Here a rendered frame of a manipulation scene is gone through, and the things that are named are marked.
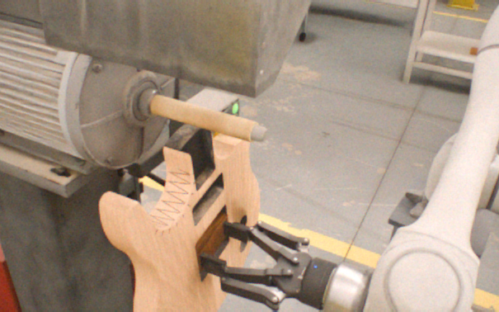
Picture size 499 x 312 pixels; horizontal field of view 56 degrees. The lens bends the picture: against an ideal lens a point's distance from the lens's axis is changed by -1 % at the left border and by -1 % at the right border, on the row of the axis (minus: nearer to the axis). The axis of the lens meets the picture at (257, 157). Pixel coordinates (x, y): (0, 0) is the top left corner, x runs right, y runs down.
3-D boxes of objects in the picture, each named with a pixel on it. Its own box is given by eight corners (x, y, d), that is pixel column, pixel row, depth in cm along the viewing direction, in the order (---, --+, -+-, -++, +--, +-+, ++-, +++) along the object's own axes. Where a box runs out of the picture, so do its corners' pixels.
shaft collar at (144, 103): (137, 117, 77) (138, 90, 76) (153, 111, 81) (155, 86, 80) (147, 120, 77) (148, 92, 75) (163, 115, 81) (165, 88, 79)
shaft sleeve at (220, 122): (149, 115, 77) (151, 96, 76) (161, 111, 80) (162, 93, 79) (247, 144, 71) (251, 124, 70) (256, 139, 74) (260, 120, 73)
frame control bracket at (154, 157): (128, 174, 104) (126, 159, 102) (176, 137, 118) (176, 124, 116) (142, 180, 102) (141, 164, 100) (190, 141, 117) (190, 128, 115)
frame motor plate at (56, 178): (-69, 144, 93) (-74, 127, 91) (28, 100, 112) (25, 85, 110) (67, 199, 81) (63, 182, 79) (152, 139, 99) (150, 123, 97)
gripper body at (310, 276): (319, 323, 72) (264, 300, 75) (337, 281, 78) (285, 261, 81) (322, 295, 67) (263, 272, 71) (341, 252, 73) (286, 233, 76)
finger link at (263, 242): (294, 264, 74) (300, 259, 74) (246, 225, 80) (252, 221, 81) (294, 279, 76) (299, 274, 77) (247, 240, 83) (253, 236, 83)
